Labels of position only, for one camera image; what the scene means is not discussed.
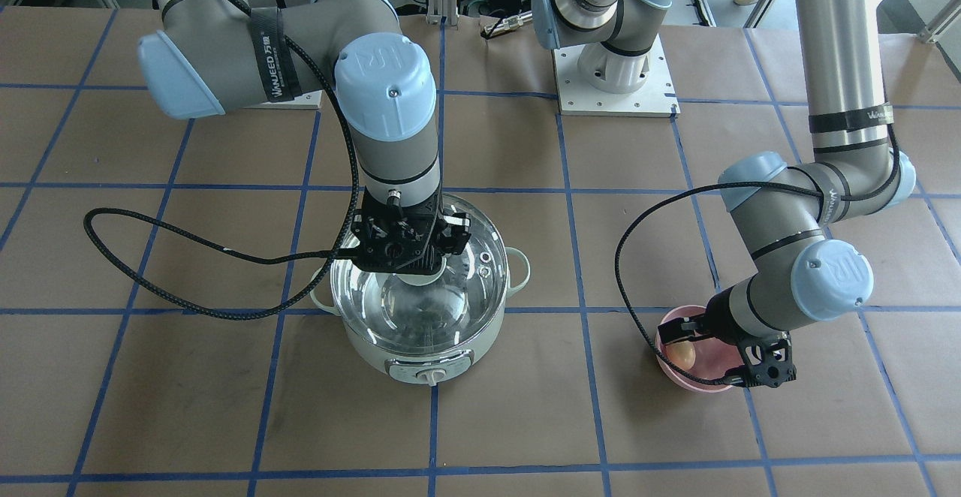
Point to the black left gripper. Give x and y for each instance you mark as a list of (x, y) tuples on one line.
[(722, 319)]

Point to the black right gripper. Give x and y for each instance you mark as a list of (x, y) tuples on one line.
[(457, 232)]

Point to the glass pot lid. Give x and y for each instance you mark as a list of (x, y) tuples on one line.
[(403, 318)]

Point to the brown egg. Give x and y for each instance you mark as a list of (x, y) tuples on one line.
[(682, 354)]

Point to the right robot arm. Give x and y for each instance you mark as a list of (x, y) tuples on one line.
[(213, 56)]

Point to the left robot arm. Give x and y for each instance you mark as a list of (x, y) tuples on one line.
[(802, 277)]

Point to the pale green electric pot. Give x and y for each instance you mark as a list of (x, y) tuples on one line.
[(432, 369)]

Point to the pink plastic bowl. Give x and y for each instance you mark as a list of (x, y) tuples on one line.
[(714, 359)]

